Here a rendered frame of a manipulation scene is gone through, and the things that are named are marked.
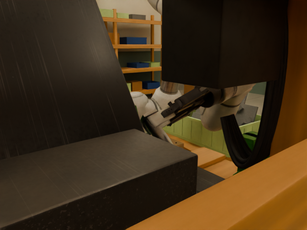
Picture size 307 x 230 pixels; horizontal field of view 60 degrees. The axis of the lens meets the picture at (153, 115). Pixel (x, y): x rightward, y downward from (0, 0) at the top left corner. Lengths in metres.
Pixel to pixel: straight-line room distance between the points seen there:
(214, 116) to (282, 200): 0.64
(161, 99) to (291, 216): 1.17
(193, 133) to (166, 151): 1.30
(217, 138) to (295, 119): 1.09
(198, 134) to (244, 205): 1.46
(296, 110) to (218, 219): 0.34
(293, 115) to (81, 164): 0.38
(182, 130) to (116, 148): 1.37
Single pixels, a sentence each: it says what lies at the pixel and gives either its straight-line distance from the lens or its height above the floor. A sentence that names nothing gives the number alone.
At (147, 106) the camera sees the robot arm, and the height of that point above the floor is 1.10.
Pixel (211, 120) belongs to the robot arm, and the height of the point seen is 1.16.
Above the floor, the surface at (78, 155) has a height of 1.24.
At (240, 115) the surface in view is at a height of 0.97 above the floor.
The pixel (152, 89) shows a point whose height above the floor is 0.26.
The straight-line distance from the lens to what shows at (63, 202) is 0.33.
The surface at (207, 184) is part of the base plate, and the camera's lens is 1.06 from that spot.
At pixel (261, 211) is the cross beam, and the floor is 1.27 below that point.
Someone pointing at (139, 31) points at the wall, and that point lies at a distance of 7.57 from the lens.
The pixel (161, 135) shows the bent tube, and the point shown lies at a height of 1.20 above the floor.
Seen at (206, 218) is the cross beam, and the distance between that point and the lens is 0.23.
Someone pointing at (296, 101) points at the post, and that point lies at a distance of 0.54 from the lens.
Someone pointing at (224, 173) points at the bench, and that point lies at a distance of 1.20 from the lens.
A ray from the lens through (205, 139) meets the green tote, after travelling 1.67.
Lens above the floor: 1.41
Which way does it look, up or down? 15 degrees down
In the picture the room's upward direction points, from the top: straight up
